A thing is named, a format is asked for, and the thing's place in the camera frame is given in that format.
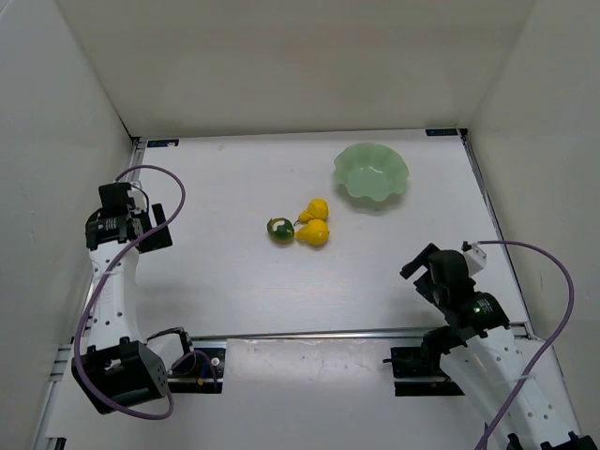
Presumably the front aluminium rail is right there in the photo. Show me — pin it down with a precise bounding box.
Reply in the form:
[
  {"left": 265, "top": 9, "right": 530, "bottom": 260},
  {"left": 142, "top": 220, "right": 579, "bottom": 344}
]
[{"left": 190, "top": 325, "right": 440, "bottom": 340}]

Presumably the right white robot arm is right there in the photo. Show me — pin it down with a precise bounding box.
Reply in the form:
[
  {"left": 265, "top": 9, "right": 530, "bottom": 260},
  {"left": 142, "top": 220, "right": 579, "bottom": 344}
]
[{"left": 397, "top": 242, "right": 596, "bottom": 449}]

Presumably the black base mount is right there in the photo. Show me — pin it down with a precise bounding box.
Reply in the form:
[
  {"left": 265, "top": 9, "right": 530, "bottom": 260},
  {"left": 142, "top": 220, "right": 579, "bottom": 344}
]
[
  {"left": 168, "top": 347, "right": 226, "bottom": 395},
  {"left": 382, "top": 347, "right": 463, "bottom": 398}
]

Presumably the green yellow fake fruit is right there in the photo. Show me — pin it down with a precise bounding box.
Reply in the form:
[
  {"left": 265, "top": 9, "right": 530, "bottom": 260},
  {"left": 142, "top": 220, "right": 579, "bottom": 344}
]
[{"left": 266, "top": 217, "right": 295, "bottom": 244}]

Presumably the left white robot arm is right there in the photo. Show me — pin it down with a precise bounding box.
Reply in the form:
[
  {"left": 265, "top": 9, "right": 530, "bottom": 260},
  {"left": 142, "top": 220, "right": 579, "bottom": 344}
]
[{"left": 71, "top": 182, "right": 191, "bottom": 414}]

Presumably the left blue corner label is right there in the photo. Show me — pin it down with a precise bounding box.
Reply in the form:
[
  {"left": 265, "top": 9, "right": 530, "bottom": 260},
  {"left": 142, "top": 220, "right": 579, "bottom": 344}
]
[{"left": 146, "top": 139, "right": 179, "bottom": 148}]

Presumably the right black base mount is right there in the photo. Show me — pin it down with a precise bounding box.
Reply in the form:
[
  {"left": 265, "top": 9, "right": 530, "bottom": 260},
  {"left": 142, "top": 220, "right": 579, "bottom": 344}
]
[{"left": 382, "top": 347, "right": 463, "bottom": 398}]

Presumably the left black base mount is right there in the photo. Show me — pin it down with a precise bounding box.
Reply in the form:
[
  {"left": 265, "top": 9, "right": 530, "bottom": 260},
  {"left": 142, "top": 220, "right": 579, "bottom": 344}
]
[{"left": 168, "top": 347, "right": 226, "bottom": 395}]

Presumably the blue corner label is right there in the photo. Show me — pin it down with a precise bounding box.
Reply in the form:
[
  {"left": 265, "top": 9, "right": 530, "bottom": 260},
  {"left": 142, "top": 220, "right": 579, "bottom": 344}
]
[
  {"left": 426, "top": 128, "right": 458, "bottom": 137},
  {"left": 146, "top": 139, "right": 179, "bottom": 148}
]

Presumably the green wavy fruit bowl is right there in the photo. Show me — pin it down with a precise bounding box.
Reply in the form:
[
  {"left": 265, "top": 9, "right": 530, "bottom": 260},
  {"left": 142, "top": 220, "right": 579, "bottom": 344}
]
[{"left": 334, "top": 142, "right": 410, "bottom": 202}]

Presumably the right blue corner label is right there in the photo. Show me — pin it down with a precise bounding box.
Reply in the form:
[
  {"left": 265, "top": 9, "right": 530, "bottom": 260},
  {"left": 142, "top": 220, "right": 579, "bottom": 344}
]
[{"left": 426, "top": 128, "right": 458, "bottom": 137}]

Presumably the yellow fake pear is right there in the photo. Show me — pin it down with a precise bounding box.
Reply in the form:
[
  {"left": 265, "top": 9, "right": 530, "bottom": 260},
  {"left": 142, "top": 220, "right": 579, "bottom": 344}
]
[
  {"left": 295, "top": 219, "right": 330, "bottom": 247},
  {"left": 297, "top": 199, "right": 329, "bottom": 223}
]

